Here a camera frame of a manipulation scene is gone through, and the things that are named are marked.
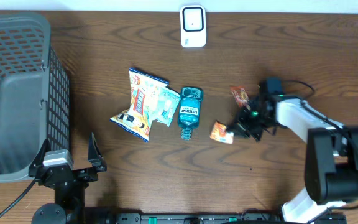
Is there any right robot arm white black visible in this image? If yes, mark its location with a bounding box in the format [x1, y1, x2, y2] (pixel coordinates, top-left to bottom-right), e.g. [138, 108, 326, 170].
[226, 78, 358, 223]

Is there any small orange packet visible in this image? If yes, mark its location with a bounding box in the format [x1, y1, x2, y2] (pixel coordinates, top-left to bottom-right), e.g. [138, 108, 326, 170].
[209, 121, 234, 144]

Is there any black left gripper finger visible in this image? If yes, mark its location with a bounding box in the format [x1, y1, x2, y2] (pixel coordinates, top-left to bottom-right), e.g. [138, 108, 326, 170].
[30, 139, 50, 170]
[88, 133, 107, 172]

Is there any grey plastic basket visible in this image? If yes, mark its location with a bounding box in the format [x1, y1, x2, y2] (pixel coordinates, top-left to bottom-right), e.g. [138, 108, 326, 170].
[0, 12, 70, 183]

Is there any red brown candy bar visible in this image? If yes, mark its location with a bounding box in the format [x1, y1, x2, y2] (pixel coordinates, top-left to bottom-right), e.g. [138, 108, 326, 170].
[230, 86, 250, 110]

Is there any blue mouthwash bottle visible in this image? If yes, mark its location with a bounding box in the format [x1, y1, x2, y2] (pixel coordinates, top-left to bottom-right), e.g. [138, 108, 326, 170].
[178, 86, 203, 141]

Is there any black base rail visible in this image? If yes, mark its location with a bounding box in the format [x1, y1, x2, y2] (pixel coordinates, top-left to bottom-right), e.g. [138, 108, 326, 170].
[114, 212, 347, 224]

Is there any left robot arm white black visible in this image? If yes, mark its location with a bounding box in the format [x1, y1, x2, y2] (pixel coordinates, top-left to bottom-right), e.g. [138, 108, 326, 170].
[29, 133, 107, 223]

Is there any white barcode scanner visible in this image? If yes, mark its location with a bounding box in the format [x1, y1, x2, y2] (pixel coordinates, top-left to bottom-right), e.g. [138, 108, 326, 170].
[180, 5, 207, 48]

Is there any light blue snack packet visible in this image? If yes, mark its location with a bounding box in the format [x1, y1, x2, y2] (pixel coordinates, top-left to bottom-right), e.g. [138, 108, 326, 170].
[153, 87, 181, 127]

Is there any yellow snack chip bag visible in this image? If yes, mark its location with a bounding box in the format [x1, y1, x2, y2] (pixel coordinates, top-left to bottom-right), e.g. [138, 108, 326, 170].
[110, 68, 169, 142]

